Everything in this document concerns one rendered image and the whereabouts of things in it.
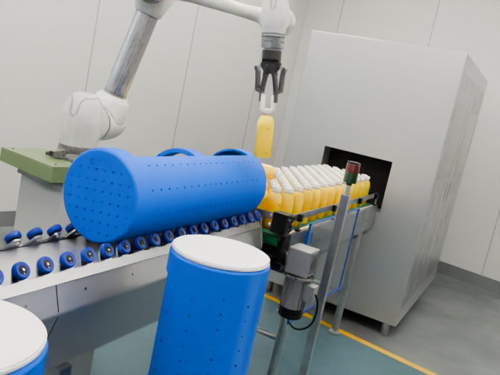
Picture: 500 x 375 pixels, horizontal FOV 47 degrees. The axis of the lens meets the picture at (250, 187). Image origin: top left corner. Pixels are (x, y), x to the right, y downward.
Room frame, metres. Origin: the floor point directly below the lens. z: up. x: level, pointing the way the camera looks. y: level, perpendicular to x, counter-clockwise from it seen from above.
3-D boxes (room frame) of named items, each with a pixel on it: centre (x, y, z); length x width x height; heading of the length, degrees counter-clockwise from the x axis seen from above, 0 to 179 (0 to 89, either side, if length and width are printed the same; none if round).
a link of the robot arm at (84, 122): (2.34, 0.73, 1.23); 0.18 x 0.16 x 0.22; 169
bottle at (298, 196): (2.67, -0.23, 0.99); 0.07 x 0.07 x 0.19
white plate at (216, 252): (1.53, 0.04, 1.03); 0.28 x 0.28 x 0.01
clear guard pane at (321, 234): (2.92, -0.48, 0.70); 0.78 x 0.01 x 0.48; 155
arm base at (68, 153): (2.32, 0.74, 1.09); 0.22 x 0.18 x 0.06; 149
